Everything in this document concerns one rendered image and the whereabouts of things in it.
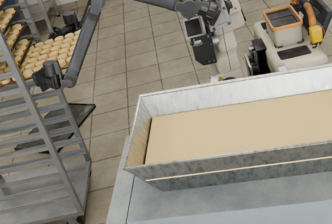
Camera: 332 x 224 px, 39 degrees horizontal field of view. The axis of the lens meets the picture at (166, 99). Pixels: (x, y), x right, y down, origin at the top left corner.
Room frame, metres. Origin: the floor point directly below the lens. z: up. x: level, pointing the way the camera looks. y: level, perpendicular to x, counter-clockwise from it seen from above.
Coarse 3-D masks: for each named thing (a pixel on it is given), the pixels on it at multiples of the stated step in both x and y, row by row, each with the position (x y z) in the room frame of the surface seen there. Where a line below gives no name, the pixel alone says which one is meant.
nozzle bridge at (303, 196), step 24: (120, 168) 0.96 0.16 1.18; (120, 192) 0.87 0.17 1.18; (144, 192) 0.84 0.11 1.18; (168, 192) 0.82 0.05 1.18; (192, 192) 0.80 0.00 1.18; (216, 192) 0.78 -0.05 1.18; (240, 192) 0.76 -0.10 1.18; (264, 192) 0.74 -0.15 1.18; (288, 192) 0.72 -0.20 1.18; (312, 192) 0.70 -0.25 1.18; (120, 216) 0.79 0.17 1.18; (144, 216) 0.77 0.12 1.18; (168, 216) 0.75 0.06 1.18; (192, 216) 0.73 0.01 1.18; (216, 216) 0.72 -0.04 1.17; (240, 216) 0.71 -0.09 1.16; (264, 216) 0.70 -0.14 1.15; (288, 216) 0.69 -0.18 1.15; (312, 216) 0.68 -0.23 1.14
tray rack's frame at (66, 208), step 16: (80, 160) 2.47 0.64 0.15; (0, 176) 2.52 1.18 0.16; (16, 176) 2.49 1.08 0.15; (32, 176) 2.44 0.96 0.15; (80, 176) 2.31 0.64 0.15; (0, 192) 2.37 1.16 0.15; (16, 192) 2.32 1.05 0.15; (48, 192) 2.24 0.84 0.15; (64, 192) 2.20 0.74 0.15; (80, 192) 2.16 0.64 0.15; (0, 208) 2.21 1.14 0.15; (32, 208) 2.13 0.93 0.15; (48, 208) 2.09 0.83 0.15; (64, 208) 2.06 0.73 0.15
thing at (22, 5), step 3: (18, 3) 2.44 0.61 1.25; (21, 3) 2.44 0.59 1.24; (24, 3) 2.44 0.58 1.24; (6, 6) 2.45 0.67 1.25; (9, 6) 2.44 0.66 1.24; (12, 6) 2.44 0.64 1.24; (15, 6) 2.44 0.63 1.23; (18, 6) 2.44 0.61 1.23; (21, 6) 2.44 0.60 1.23; (24, 6) 2.44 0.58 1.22; (3, 9) 2.45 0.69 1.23; (21, 9) 2.41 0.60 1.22
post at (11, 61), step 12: (0, 36) 1.99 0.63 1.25; (0, 48) 1.99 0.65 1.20; (12, 60) 1.99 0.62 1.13; (12, 72) 1.99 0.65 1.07; (24, 84) 2.00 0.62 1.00; (24, 96) 1.99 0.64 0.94; (36, 108) 2.00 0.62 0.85; (36, 120) 1.99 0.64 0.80; (48, 144) 1.99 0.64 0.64; (60, 168) 1.99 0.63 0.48; (72, 192) 1.99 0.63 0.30
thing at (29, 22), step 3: (27, 18) 2.44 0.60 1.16; (30, 18) 2.44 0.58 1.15; (15, 21) 2.45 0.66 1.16; (18, 21) 2.44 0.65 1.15; (21, 21) 2.44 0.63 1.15; (24, 21) 2.44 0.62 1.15; (27, 21) 2.44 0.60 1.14; (30, 21) 2.44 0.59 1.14; (12, 24) 2.45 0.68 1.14; (15, 24) 2.45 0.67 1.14; (21, 24) 2.44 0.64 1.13; (27, 24) 2.43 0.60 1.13; (30, 24) 2.42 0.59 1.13
